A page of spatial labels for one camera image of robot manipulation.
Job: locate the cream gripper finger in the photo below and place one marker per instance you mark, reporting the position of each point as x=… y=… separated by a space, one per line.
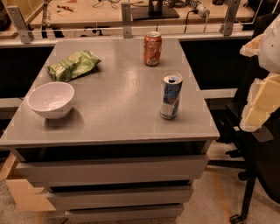
x=263 y=100
x=252 y=47

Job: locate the blue silver redbull can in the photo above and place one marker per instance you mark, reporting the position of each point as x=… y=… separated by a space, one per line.
x=171 y=89

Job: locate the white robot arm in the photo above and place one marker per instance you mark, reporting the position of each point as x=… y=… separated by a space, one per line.
x=269 y=52

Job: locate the orange soda can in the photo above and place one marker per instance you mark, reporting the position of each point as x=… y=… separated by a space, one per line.
x=152 y=45

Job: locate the green jalapeno chip bag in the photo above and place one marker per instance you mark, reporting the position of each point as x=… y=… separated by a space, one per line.
x=73 y=66

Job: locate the black monitor stand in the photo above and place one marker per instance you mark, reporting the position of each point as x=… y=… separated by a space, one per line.
x=154 y=10

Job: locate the grey drawer cabinet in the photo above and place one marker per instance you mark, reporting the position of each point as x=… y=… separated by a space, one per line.
x=114 y=157

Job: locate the white bowl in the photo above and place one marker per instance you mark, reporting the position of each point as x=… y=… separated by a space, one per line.
x=52 y=100

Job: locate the cardboard box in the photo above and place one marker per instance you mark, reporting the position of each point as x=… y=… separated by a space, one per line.
x=26 y=197

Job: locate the right metal bracket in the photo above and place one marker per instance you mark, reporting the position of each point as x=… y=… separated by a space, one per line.
x=228 y=24

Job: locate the metal bracket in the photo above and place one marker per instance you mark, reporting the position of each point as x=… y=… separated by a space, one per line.
x=24 y=33
x=228 y=24
x=126 y=21

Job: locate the middle metal bracket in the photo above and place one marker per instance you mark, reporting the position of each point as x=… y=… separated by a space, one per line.
x=126 y=21

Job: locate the left metal bracket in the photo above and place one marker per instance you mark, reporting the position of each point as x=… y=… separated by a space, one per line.
x=24 y=33

